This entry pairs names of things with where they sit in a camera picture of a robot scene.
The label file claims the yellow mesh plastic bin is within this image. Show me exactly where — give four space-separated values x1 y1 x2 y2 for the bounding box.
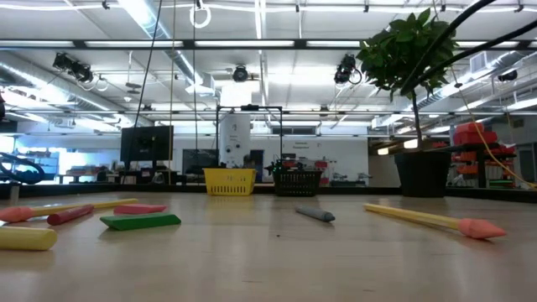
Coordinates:
203 167 258 197

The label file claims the yellow pencil with orange tip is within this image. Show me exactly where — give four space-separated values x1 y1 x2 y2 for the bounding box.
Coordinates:
0 197 139 224
362 202 508 241

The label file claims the white cable ring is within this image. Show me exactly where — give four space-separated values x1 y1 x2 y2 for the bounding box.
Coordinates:
188 3 212 29

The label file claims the black ceiling camera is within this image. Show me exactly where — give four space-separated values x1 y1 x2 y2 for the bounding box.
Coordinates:
232 64 250 83
52 52 94 84
334 53 362 85

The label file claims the white wall vent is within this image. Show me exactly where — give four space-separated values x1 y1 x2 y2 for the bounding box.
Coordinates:
469 50 489 74

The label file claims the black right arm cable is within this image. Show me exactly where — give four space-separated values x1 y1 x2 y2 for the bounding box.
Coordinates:
399 0 537 96

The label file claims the black aluminium table frame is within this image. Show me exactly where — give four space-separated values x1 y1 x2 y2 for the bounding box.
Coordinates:
0 183 537 202

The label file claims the black mesh plastic bin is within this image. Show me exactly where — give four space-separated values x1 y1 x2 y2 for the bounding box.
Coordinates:
272 169 323 197

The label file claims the white column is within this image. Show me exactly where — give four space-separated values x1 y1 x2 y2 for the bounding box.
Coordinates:
218 112 253 169

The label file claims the black hose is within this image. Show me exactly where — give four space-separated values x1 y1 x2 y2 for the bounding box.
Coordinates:
0 151 46 185

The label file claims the overhead light bar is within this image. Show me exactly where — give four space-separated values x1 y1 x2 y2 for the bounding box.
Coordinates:
0 39 537 49

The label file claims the black monitor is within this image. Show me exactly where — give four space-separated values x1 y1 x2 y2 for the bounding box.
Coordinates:
119 125 175 163

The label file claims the black hanging cable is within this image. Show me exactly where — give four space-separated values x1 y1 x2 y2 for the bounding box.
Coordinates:
123 0 164 184

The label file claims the dark red crayon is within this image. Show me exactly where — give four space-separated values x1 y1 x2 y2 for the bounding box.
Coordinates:
46 203 96 227

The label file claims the pale hanging rope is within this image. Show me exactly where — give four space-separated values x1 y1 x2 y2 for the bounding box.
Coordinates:
167 0 176 185

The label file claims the green potted plant black pot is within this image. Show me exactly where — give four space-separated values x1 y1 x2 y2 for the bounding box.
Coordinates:
355 7 460 199

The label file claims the yellow marker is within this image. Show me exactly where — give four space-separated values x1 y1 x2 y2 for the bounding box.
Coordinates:
0 226 59 253

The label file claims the pink eraser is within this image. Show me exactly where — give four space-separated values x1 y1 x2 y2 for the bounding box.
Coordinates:
112 203 168 216

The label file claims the yellow hanging cable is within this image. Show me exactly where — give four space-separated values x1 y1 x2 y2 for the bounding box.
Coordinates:
451 66 537 190

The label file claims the green eraser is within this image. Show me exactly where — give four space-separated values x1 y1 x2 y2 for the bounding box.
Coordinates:
99 211 183 232

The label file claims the shelf with red bins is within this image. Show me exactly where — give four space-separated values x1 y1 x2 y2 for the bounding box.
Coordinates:
435 120 518 189

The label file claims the black metal frame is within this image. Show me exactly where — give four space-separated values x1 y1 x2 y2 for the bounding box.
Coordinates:
215 104 284 169

